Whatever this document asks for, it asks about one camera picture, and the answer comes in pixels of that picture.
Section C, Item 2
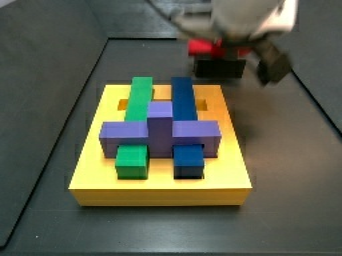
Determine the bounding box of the red E-shaped block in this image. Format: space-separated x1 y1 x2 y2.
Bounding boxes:
187 39 251 58

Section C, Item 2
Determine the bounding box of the black support block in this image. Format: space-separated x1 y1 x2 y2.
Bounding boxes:
194 59 246 79

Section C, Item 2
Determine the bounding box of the purple cross-shaped block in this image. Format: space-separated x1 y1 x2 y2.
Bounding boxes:
99 101 222 158

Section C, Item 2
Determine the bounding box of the yellow wooden board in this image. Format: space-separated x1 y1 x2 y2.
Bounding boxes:
69 85 252 206

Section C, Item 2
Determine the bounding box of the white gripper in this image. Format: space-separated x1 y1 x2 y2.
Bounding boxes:
171 0 299 85

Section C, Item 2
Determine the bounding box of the green rectangular block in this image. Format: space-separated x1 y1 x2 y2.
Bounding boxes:
115 77 152 180

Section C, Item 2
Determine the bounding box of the blue rectangular block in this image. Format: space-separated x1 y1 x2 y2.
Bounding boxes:
171 77 204 179

